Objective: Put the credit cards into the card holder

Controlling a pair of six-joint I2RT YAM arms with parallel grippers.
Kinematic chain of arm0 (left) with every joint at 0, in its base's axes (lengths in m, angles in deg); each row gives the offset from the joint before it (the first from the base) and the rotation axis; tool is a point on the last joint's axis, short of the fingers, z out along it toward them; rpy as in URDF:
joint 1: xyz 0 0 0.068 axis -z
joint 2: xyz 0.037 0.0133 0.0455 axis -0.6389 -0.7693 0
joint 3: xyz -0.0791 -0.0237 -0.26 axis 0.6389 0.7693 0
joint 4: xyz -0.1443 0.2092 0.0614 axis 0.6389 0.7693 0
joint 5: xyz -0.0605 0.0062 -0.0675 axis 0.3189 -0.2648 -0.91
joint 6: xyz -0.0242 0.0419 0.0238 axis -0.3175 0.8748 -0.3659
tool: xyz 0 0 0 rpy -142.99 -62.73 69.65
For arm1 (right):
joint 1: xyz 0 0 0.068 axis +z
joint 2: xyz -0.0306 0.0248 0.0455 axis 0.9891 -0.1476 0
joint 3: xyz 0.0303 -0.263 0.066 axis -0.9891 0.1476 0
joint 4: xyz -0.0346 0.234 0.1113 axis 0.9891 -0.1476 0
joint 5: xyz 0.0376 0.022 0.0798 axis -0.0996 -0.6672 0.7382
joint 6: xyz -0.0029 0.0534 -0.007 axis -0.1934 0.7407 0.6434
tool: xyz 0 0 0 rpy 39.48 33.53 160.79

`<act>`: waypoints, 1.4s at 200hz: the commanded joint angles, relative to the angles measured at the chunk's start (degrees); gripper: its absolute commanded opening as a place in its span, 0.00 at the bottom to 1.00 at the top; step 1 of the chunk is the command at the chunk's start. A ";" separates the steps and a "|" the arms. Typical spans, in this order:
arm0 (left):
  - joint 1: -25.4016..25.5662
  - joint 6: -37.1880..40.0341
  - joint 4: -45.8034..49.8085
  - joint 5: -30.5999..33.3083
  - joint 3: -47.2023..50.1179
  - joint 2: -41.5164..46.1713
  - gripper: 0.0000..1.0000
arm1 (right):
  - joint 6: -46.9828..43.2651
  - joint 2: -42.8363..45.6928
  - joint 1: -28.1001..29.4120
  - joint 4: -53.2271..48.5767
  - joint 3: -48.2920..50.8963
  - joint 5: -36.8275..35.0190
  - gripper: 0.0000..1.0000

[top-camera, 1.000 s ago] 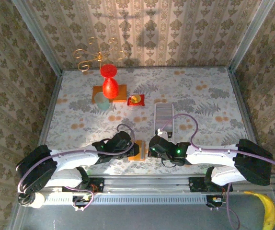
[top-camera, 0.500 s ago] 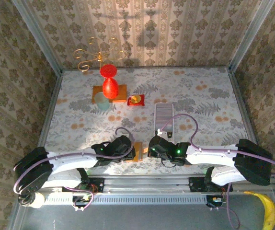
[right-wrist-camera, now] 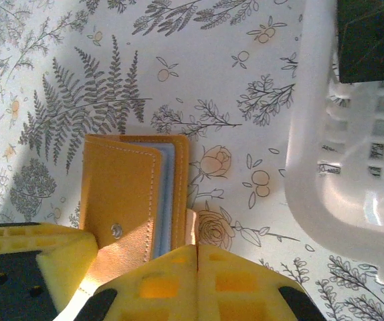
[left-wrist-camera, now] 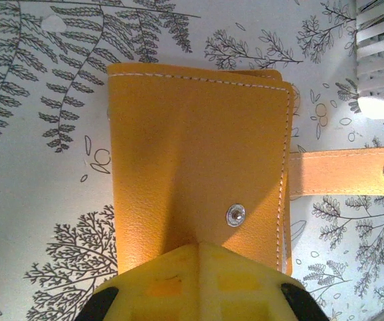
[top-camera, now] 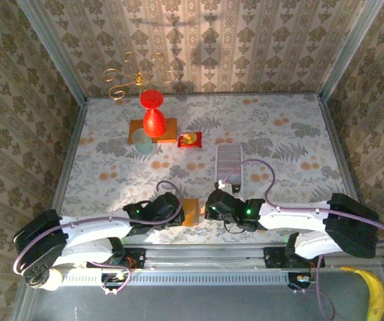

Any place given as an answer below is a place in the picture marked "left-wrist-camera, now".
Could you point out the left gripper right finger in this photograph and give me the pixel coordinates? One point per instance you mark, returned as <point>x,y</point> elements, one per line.
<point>245,294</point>

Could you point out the clear plastic card rack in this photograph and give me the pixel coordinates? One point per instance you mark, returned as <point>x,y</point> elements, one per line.
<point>379,103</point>

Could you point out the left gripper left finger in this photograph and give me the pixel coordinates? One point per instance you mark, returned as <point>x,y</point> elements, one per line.
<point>152,294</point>

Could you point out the orange leather card holder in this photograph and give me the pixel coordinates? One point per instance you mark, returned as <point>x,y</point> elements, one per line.
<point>195,150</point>

